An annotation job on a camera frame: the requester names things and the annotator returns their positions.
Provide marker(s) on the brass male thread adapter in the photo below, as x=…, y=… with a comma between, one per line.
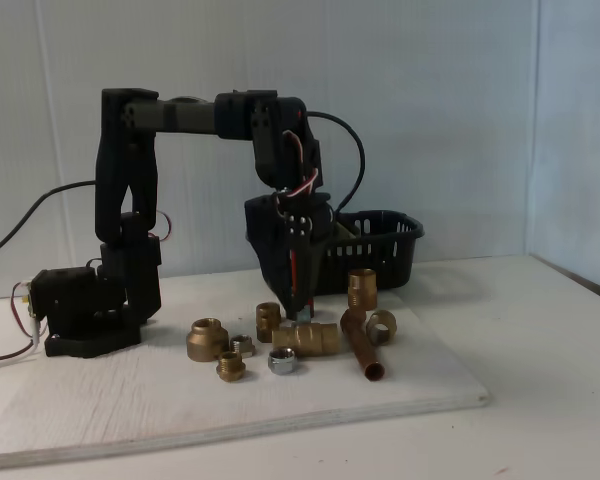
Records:
x=362, y=287

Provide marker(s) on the brass hex threaded fitting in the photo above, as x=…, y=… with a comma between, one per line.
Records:
x=267, y=325

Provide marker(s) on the black plastic slotted basket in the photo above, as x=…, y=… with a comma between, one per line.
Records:
x=380, y=272

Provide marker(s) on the small silver hex bushing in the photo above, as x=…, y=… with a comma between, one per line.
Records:
x=243, y=345

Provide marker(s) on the large brass reducer coupling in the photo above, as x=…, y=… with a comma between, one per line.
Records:
x=207, y=342

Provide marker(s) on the chrome hex nut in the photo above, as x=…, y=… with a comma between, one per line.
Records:
x=282, y=364

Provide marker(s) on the copper pipe piece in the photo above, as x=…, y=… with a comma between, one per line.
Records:
x=362, y=350

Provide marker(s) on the small brass hex nipple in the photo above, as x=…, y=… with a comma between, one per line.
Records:
x=230, y=367

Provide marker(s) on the white wooden board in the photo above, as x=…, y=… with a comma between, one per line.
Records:
x=130, y=400

